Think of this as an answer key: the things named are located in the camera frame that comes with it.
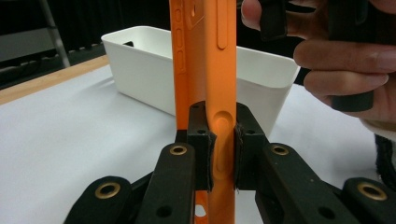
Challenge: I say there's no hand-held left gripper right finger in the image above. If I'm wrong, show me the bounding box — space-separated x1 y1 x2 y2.
233 102 360 224

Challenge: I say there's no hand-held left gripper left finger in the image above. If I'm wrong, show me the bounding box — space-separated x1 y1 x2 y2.
135 100 218 224

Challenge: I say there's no white plastic bin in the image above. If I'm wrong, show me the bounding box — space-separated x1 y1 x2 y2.
101 25 302 138

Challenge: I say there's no orange phone case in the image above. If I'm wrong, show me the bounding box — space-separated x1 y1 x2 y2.
168 0 238 224

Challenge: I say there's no dark cloth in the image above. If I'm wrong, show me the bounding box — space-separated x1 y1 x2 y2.
374 133 396 191

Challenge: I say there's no white metal stand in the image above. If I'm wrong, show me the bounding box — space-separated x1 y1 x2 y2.
0 0 71 70

